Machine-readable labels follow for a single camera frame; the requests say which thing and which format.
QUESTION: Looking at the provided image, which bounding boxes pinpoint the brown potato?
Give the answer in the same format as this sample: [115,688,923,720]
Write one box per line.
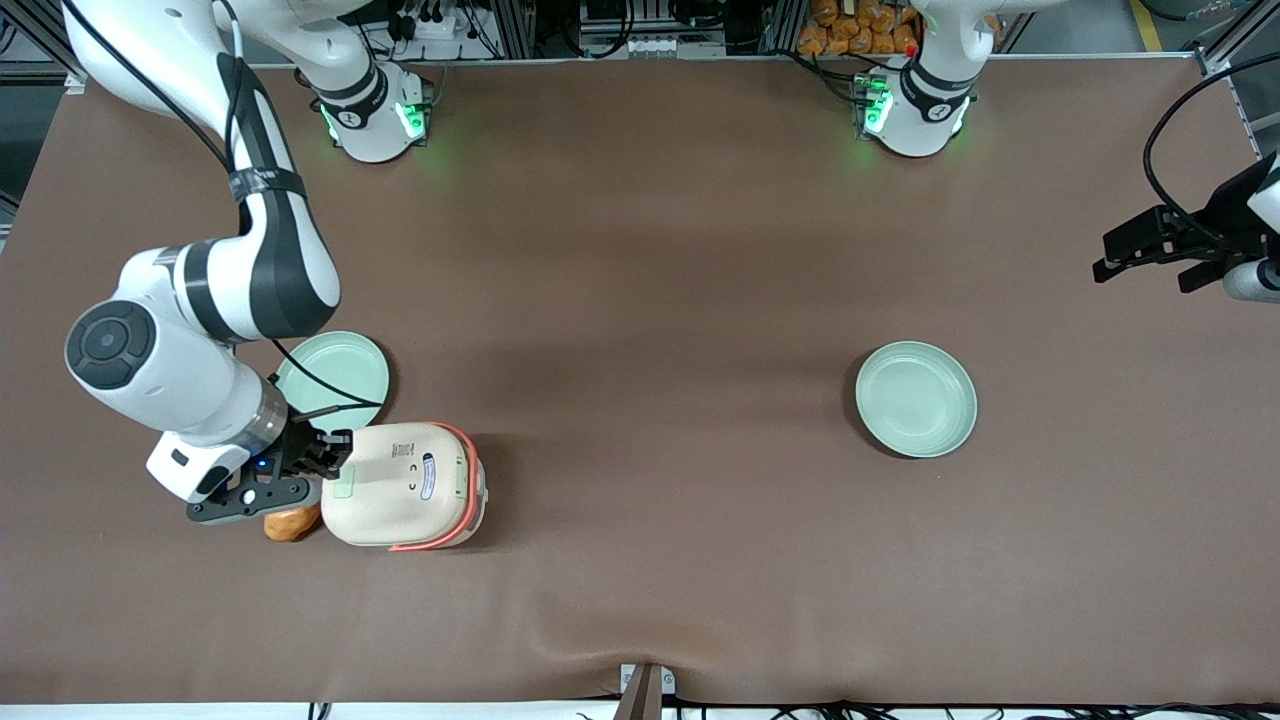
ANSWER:
[264,503,323,543]

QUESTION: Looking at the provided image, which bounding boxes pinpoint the pale green round plate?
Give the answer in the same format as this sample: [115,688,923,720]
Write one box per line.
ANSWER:
[275,331,391,436]
[855,341,979,459]

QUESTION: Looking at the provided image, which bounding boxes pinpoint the brown table cloth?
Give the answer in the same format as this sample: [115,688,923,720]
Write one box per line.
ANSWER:
[0,55,1280,706]

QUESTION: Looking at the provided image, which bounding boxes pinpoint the orange bread rolls pile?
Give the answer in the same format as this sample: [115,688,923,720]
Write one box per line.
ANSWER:
[797,0,921,57]

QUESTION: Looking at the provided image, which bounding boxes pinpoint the white power strip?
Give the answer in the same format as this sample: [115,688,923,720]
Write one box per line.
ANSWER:
[398,0,471,43]

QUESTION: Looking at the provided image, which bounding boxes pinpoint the white terminal block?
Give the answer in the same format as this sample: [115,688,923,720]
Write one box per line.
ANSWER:
[583,30,728,59]

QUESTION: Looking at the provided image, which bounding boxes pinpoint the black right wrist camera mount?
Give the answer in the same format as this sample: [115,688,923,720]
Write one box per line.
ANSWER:
[240,415,311,491]

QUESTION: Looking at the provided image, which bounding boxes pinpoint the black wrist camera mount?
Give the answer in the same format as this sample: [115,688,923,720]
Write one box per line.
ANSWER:
[1195,150,1280,266]
[240,415,311,491]

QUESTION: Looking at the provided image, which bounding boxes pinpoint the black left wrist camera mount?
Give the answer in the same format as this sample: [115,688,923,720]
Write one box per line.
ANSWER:
[1195,150,1280,266]

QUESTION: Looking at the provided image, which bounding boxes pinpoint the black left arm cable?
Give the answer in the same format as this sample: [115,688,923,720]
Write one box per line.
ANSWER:
[1143,52,1280,256]

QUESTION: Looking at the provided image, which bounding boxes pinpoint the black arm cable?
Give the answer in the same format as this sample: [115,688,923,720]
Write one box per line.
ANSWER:
[60,0,391,413]
[1143,52,1280,256]

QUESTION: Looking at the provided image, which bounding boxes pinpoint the aluminium frame profile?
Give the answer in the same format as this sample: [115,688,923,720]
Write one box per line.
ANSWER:
[0,0,91,96]
[1195,0,1280,161]

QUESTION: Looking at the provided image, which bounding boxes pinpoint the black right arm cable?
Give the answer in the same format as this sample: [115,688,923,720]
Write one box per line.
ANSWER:
[60,0,391,413]

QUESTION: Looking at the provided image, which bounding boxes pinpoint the metal post bracket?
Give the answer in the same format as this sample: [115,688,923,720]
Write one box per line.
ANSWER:
[618,662,677,720]

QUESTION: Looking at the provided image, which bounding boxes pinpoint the aluminium frame post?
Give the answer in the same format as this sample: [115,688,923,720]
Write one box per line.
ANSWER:
[757,0,806,56]
[478,0,538,59]

